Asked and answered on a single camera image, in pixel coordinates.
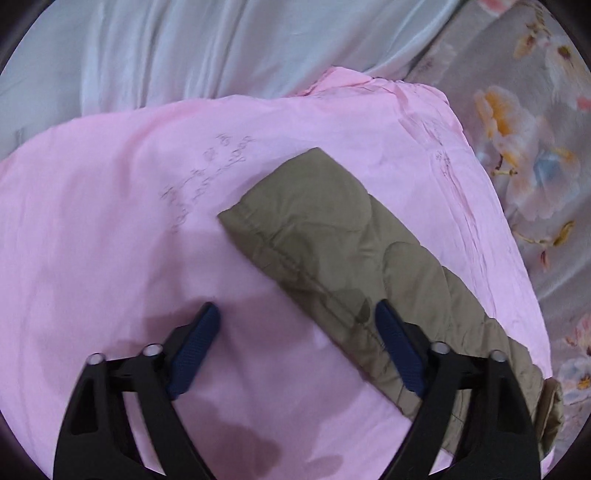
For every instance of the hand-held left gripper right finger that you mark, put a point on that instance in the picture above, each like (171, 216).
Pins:
(398, 344)

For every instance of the khaki puffer jacket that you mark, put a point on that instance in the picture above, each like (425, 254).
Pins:
(314, 221)

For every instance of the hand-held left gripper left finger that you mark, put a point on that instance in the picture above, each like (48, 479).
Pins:
(196, 344)

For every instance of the pink embroidered bedding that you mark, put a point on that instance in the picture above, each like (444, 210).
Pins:
(115, 207)

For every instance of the grey floral blanket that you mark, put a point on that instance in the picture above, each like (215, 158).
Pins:
(531, 184)

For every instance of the white satin cloth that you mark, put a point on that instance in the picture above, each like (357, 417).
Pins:
(184, 46)

